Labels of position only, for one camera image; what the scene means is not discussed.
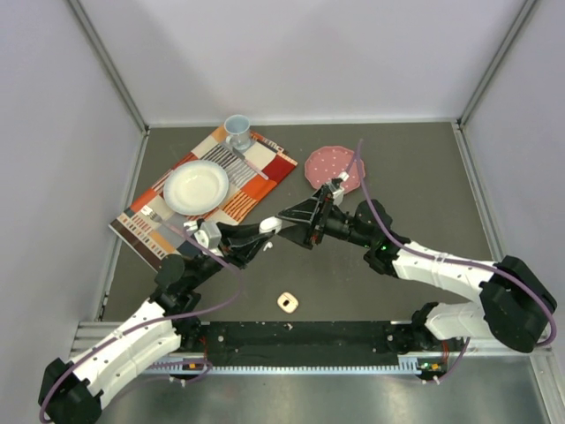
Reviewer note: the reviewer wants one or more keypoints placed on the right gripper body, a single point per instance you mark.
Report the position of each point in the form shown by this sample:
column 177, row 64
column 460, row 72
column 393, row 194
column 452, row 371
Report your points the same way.
column 333, row 222

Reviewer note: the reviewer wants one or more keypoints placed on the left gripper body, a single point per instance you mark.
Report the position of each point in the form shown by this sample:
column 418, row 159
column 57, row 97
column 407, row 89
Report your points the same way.
column 228, row 253

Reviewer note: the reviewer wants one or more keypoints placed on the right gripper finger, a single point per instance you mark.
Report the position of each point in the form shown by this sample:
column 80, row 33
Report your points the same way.
column 299, row 234
column 306, row 211

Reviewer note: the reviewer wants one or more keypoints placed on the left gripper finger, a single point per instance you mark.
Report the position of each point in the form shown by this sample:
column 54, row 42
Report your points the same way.
column 250, row 248
column 240, row 235

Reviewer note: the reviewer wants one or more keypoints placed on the white earbuds charging case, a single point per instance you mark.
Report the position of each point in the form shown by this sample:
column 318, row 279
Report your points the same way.
column 270, row 224

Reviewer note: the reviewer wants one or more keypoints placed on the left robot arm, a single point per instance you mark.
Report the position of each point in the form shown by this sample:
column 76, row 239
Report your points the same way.
column 79, row 389

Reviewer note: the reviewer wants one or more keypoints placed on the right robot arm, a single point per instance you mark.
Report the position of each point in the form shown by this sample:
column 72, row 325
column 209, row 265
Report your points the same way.
column 504, row 300

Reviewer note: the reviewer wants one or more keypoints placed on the beige earbuds charging case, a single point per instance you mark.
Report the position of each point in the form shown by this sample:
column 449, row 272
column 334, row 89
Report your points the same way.
column 287, row 302

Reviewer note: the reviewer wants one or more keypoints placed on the patchwork placemat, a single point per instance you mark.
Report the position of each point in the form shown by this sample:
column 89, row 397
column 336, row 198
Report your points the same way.
column 152, row 242

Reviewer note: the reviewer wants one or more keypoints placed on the pink dotted plate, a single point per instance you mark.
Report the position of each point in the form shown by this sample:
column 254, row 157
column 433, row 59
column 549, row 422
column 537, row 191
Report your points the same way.
column 328, row 162

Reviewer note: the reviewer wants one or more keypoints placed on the white bowl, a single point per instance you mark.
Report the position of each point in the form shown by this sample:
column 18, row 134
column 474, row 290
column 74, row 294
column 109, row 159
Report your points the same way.
column 196, row 188

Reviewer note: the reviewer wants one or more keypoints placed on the light blue cup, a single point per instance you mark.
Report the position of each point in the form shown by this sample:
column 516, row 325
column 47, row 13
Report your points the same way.
column 238, row 129

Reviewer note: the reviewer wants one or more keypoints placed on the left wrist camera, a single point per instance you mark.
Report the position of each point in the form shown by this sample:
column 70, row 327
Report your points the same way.
column 203, row 235

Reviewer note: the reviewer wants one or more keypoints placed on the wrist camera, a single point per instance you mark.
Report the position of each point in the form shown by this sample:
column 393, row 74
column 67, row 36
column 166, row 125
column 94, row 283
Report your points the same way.
column 203, row 235
column 336, row 187

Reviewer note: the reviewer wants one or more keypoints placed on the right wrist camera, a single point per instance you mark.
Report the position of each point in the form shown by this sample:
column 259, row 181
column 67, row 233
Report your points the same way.
column 336, row 187

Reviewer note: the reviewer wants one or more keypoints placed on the knife with pink handle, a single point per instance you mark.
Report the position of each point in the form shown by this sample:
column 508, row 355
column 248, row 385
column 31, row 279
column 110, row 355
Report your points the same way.
column 249, row 164

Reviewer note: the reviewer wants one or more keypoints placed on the fork with pink handle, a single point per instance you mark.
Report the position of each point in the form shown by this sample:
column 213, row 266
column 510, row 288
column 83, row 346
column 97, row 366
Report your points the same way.
column 148, row 212

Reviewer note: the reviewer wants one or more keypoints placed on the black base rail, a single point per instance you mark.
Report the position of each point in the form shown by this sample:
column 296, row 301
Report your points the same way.
column 308, row 344

